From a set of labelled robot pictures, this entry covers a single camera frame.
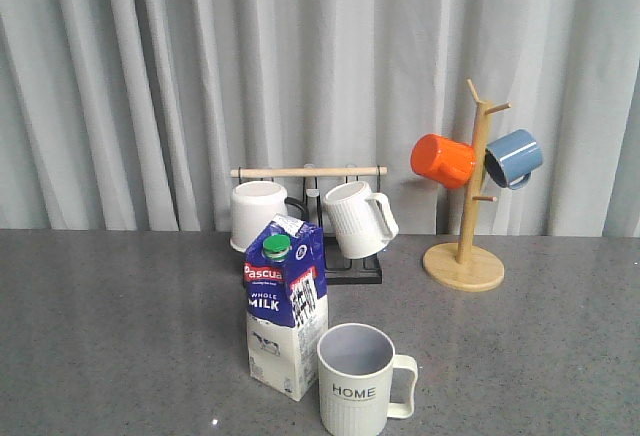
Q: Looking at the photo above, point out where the blue white milk carton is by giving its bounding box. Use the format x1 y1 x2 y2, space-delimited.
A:
244 214 328 401

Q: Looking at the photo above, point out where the cream HOME mug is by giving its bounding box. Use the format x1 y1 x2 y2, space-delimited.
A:
317 323 418 435

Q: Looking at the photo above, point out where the white ribbed mug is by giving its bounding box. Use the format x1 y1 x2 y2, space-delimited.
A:
323 181 399 259

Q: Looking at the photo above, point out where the black metal mug rack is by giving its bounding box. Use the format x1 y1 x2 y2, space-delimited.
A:
230 164 388 285

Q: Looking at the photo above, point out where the orange mug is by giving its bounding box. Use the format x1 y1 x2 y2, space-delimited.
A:
410 134 476 189

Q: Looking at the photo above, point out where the wooden mug tree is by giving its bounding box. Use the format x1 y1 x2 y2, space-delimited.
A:
422 80 511 292

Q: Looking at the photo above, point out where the blue mug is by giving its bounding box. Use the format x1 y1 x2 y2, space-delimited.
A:
484 129 543 190

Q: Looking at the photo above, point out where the grey curtain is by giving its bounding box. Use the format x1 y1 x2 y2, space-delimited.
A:
1 0 639 236

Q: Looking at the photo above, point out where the white mug black handle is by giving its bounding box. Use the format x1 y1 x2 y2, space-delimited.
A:
230 181 309 253

